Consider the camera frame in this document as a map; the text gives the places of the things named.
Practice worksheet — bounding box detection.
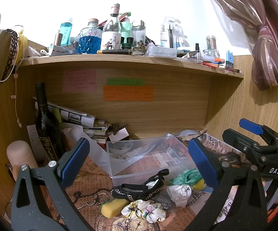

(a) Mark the yellow soft ball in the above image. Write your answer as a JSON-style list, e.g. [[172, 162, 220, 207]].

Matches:
[[193, 179, 206, 191]]

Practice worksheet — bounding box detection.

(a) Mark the green scrunchie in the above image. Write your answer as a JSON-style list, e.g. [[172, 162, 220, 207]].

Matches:
[[167, 168, 202, 186]]

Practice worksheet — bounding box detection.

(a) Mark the yellow sponge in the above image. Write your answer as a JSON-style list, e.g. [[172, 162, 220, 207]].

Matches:
[[100, 198, 129, 218]]

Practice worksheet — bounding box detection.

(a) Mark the floral white scrunchie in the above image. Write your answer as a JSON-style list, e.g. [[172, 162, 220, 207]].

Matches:
[[121, 200, 167, 223]]

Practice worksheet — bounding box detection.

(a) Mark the clear plastic storage box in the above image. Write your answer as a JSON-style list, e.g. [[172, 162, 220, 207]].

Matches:
[[106, 135, 196, 186]]

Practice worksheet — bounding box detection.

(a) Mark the silver glitter pouch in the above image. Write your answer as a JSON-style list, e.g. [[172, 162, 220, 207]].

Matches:
[[152, 194, 176, 211]]

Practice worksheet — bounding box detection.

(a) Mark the pink ceramic mug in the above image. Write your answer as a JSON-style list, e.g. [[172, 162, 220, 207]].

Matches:
[[7, 140, 38, 181]]

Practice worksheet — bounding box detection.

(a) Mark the vintage newspaper table mat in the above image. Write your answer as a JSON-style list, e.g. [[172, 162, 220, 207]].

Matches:
[[40, 128, 253, 231]]

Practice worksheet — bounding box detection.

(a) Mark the dark wine bottle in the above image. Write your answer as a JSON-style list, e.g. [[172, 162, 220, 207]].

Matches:
[[35, 82, 66, 161]]

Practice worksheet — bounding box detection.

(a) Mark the small glass jar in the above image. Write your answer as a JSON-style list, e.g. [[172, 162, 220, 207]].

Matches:
[[203, 35, 220, 58]]

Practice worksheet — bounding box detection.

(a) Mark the rolled newspaper stack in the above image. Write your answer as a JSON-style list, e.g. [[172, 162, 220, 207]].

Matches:
[[34, 98, 95, 128]]

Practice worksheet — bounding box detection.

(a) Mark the white paper card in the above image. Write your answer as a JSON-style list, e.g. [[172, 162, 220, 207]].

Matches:
[[109, 128, 129, 142]]

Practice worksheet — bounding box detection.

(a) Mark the clear plastic case on shelf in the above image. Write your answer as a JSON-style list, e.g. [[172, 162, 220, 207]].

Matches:
[[145, 46, 177, 59]]

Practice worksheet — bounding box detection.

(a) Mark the orange sticky note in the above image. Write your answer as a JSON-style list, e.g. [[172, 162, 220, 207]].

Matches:
[[103, 85, 154, 102]]

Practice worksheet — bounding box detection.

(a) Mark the pink striped curtain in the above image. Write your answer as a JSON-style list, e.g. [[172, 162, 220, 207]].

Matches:
[[215, 0, 278, 91]]

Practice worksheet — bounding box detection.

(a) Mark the pink sticky note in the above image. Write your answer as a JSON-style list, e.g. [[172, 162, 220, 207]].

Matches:
[[63, 69, 96, 93]]

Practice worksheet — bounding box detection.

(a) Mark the green sticky note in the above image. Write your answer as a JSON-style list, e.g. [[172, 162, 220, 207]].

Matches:
[[107, 78, 144, 86]]

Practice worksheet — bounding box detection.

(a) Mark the black pen on shelf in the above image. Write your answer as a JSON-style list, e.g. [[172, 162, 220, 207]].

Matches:
[[97, 49, 133, 55]]

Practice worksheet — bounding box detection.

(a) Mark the wooden desk shelf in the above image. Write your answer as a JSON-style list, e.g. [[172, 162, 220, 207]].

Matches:
[[21, 54, 243, 79]]

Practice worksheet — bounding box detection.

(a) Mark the clear illustrated liquor bottle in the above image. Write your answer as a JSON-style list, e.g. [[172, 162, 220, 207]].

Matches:
[[100, 3, 121, 50]]

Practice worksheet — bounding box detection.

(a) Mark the blue-filled glass bottle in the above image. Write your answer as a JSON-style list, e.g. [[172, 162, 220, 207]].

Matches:
[[77, 18, 102, 54]]

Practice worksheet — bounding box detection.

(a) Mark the teal plastic bottle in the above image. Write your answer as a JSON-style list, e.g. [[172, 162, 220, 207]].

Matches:
[[60, 22, 72, 46]]

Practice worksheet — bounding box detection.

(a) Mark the black chain strap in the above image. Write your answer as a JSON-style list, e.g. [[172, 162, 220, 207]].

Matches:
[[0, 28, 19, 84]]

